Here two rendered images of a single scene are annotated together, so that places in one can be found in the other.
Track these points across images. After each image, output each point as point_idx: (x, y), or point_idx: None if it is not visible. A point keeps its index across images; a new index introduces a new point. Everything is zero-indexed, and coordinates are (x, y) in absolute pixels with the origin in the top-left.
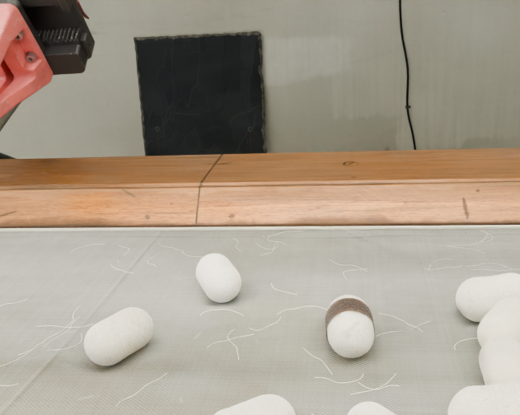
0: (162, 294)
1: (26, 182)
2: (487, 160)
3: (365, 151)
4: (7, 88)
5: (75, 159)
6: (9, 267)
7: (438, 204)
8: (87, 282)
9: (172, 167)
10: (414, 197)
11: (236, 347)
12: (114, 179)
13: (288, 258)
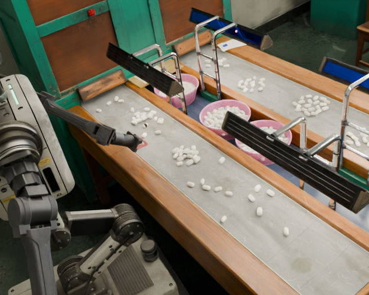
0: (147, 139)
1: (138, 161)
2: None
3: (100, 144)
4: (138, 145)
5: (124, 167)
6: (153, 151)
7: None
8: (150, 144)
9: (121, 154)
10: None
11: (151, 130)
12: (130, 155)
13: None
